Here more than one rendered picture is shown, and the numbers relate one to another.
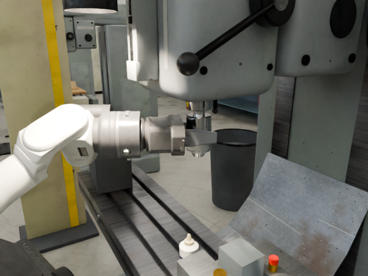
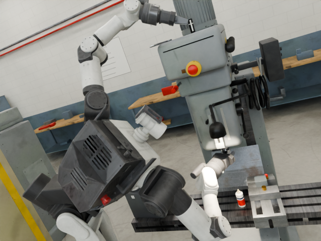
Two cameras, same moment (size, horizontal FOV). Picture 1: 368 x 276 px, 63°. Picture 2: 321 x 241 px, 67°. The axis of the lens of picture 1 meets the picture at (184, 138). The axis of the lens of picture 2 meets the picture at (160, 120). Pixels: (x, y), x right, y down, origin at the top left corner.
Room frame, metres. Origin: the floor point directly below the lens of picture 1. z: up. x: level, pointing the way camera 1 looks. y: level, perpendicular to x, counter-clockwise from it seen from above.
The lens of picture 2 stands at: (-0.22, 0.91, 1.89)
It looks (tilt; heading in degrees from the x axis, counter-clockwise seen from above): 16 degrees down; 323
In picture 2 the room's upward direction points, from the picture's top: 19 degrees counter-clockwise
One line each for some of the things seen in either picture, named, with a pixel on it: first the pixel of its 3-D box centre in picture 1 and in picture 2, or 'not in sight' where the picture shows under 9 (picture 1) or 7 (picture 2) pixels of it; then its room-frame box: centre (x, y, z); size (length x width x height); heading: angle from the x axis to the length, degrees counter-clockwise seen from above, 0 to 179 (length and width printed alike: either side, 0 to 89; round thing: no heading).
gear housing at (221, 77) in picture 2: not in sight; (206, 73); (0.58, -0.07, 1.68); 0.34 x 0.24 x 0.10; 121
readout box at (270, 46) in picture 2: not in sight; (272, 58); (0.42, -0.46, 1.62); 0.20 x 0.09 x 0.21; 121
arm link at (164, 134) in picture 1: (150, 135); (219, 164); (0.55, 0.06, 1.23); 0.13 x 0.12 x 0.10; 6
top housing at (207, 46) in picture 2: not in sight; (198, 49); (0.56, -0.04, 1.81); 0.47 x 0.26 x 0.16; 121
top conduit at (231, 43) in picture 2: not in sight; (230, 43); (0.45, -0.13, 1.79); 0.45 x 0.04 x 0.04; 121
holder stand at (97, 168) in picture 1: (107, 153); (147, 199); (1.03, 0.28, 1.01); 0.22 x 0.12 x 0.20; 24
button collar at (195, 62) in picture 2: not in sight; (193, 68); (0.44, 0.17, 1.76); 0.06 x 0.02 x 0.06; 31
